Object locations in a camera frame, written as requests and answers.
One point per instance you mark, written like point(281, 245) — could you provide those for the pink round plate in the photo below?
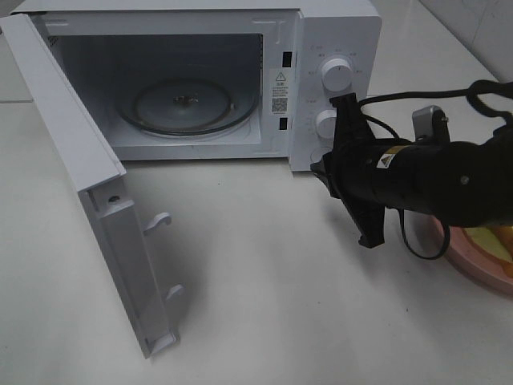
point(477, 264)

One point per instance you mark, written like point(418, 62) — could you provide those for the white upper microwave knob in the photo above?
point(336, 74)

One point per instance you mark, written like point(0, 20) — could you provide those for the round door release button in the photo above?
point(318, 153)

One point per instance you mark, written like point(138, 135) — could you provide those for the white warning label sticker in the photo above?
point(279, 90)

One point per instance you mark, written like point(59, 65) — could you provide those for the white lower microwave knob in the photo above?
point(325, 123)

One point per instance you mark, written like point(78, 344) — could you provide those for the glass microwave turntable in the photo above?
point(188, 106)

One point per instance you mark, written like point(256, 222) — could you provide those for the white microwave oven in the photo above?
point(108, 47)

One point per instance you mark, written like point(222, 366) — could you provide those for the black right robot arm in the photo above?
point(460, 183)

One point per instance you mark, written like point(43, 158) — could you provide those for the toast sandwich with lettuce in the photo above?
point(495, 243)

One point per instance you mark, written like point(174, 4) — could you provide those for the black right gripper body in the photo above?
point(347, 170)

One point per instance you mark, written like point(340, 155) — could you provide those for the white microwave knob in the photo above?
point(325, 123)
point(336, 74)

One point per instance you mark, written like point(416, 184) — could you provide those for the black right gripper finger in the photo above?
point(350, 123)
point(369, 218)

